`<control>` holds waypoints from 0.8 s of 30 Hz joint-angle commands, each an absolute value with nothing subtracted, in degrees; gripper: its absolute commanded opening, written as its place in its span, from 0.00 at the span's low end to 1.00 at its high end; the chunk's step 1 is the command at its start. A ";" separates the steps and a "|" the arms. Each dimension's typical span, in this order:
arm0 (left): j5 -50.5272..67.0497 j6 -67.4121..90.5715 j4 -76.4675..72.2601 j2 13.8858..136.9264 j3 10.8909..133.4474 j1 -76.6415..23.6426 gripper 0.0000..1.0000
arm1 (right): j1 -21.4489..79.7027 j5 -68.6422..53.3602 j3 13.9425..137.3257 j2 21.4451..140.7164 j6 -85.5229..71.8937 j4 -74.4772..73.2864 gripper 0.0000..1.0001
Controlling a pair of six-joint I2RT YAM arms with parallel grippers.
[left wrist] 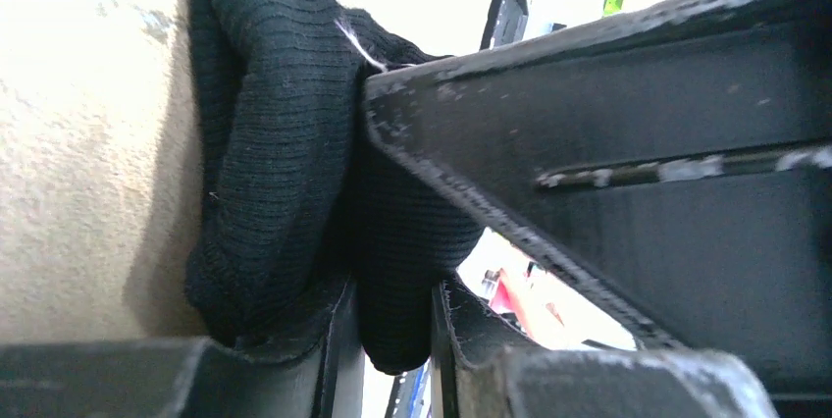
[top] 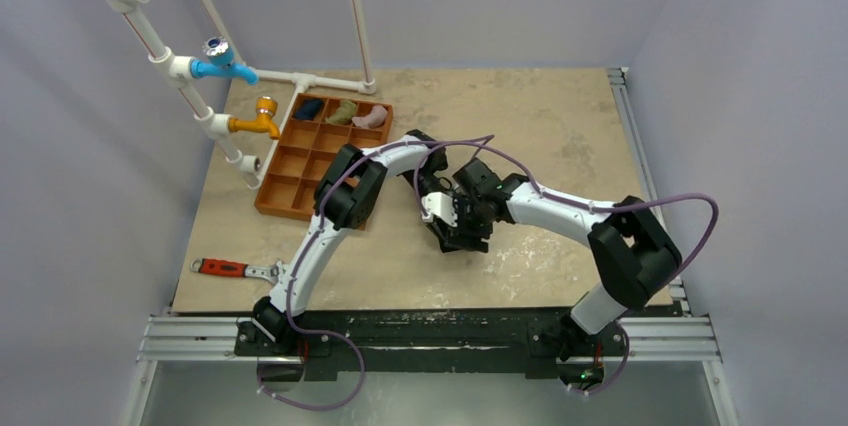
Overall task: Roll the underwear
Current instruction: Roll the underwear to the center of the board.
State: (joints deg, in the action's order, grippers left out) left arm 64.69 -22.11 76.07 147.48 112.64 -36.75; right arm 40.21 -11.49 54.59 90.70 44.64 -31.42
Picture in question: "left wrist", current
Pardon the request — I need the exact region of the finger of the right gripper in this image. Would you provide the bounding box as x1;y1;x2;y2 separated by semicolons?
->
365;0;831;396

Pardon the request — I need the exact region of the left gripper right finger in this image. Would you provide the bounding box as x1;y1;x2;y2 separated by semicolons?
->
432;278;777;417

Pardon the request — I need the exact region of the black underwear white waistband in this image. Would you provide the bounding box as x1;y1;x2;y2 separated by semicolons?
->
185;0;484;375

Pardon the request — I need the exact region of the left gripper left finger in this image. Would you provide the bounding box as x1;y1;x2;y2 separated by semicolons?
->
1;276;363;417

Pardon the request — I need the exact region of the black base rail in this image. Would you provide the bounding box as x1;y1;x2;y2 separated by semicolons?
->
480;0;529;50

